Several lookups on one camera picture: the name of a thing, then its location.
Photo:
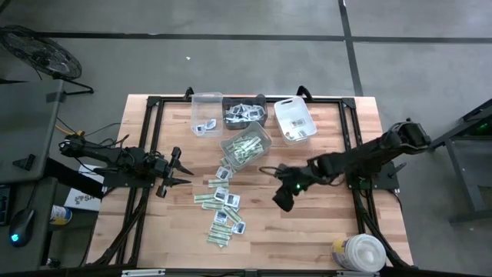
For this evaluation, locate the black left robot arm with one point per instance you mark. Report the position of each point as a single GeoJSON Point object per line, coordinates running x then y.
{"type": "Point", "coordinates": [111, 155]}

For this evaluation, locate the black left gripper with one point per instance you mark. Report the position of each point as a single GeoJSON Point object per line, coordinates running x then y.
{"type": "Point", "coordinates": [169, 169]}

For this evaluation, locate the grey side table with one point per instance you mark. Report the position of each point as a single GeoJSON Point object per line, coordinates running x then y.
{"type": "Point", "coordinates": [27, 127]}

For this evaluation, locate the white blue yellow can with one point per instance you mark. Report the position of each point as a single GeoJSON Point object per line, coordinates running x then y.
{"type": "Point", "coordinates": [61, 214]}

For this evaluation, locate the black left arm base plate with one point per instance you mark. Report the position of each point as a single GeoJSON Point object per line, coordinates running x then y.
{"type": "Point", "coordinates": [127, 182]}

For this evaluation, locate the white plastic bin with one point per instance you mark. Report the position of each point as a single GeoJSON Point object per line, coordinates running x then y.
{"type": "Point", "coordinates": [294, 111]}

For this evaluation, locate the grey plastic bin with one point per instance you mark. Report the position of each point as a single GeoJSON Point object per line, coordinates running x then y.
{"type": "Point", "coordinates": [227, 148]}

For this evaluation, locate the black keyboard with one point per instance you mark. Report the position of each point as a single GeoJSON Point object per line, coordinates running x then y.
{"type": "Point", "coordinates": [4, 204]}

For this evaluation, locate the black computer mouse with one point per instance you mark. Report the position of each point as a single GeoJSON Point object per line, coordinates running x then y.
{"type": "Point", "coordinates": [23, 227]}

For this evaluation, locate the yellow power plug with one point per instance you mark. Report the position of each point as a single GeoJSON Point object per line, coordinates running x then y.
{"type": "Point", "coordinates": [79, 133]}

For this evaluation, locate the green striped adhesive bandage packet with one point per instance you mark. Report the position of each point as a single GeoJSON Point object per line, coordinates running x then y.
{"type": "Point", "coordinates": [246, 146]}
{"type": "Point", "coordinates": [235, 145]}
{"type": "Point", "coordinates": [244, 155]}
{"type": "Point", "coordinates": [218, 183]}
{"type": "Point", "coordinates": [221, 229]}
{"type": "Point", "coordinates": [255, 145]}
{"type": "Point", "coordinates": [226, 162]}
{"type": "Point", "coordinates": [212, 205]}
{"type": "Point", "coordinates": [217, 240]}
{"type": "Point", "coordinates": [231, 213]}
{"type": "Point", "coordinates": [203, 198]}

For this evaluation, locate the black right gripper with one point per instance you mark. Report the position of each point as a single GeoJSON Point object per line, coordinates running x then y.
{"type": "Point", "coordinates": [286, 196]}

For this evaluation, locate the black metal cart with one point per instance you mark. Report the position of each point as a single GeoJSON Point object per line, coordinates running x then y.
{"type": "Point", "coordinates": [465, 161]}

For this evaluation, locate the black plastic bin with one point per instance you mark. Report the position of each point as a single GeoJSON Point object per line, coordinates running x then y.
{"type": "Point", "coordinates": [246, 125]}

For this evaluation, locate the silver metal bracket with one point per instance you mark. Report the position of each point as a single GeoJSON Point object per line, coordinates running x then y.
{"type": "Point", "coordinates": [142, 272]}
{"type": "Point", "coordinates": [357, 274]}

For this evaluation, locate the black floor fan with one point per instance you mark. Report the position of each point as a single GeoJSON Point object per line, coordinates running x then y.
{"type": "Point", "coordinates": [42, 54]}

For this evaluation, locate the grey desk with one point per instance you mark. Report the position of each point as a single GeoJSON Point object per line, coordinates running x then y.
{"type": "Point", "coordinates": [27, 257]}

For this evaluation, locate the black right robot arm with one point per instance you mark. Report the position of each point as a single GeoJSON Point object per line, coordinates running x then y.
{"type": "Point", "coordinates": [365, 154]}

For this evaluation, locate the white-lidded wipes canister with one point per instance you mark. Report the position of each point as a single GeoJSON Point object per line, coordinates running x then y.
{"type": "Point", "coordinates": [363, 254]}

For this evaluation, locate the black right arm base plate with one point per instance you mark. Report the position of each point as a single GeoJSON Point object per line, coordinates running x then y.
{"type": "Point", "coordinates": [384, 181]}

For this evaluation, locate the clear plastic bin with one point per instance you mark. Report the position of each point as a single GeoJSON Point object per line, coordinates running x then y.
{"type": "Point", "coordinates": [207, 107]}

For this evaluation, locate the black bracket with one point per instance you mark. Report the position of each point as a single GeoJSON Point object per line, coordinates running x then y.
{"type": "Point", "coordinates": [26, 161]}

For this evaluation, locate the white cardboard box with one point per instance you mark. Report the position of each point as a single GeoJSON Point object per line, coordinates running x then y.
{"type": "Point", "coordinates": [82, 200]}

